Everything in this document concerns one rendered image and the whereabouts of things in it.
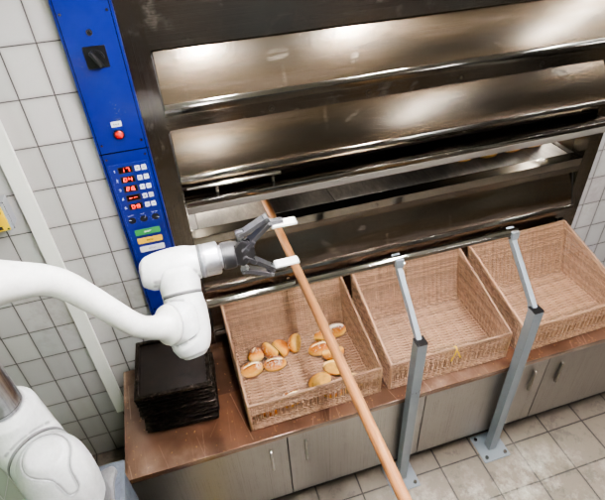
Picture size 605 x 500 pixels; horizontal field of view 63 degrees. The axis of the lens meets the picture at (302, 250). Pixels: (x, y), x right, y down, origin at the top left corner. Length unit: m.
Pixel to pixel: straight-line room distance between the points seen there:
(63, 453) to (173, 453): 0.79
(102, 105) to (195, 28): 0.37
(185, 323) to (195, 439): 0.90
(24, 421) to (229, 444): 0.85
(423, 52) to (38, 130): 1.30
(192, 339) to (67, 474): 0.41
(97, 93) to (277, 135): 0.60
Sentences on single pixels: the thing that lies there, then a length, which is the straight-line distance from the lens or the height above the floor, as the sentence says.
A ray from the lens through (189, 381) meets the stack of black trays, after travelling 1.98.
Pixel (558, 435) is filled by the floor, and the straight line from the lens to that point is 2.95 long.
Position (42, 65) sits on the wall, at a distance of 1.71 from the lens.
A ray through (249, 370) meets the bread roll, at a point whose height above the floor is 0.63.
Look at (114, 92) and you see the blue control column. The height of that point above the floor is 1.79.
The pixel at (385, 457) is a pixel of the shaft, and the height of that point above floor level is 1.20.
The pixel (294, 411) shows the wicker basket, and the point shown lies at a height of 0.62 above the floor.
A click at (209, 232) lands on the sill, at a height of 1.18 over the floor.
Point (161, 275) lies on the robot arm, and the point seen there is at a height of 1.51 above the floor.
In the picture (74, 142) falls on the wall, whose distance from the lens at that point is 1.78.
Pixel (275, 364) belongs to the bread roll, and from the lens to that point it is 2.18.
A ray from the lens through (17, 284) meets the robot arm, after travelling 1.09.
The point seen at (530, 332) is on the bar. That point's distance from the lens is 2.13.
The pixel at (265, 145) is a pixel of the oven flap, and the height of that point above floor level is 1.52.
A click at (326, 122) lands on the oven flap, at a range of 1.88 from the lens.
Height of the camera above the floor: 2.32
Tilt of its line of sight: 38 degrees down
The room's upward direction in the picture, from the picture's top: 3 degrees counter-clockwise
